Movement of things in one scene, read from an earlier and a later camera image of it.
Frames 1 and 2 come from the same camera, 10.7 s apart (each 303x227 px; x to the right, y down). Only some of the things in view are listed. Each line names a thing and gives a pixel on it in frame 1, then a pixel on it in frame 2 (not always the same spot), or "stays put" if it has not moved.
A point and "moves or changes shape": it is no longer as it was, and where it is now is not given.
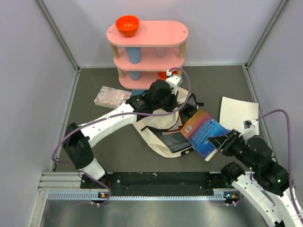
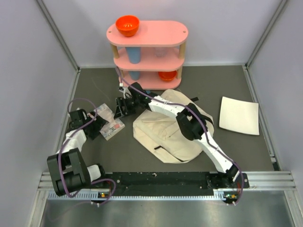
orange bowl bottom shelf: (163, 75) stays put
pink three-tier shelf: (158, 46) stays put
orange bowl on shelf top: (128, 25) stays put
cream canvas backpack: (161, 134) moves or changes shape
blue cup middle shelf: (134, 54) stays put
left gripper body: (168, 101) to (95, 126)
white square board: (234, 112) stays put
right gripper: (231, 137) to (120, 112)
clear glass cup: (160, 52) stays put
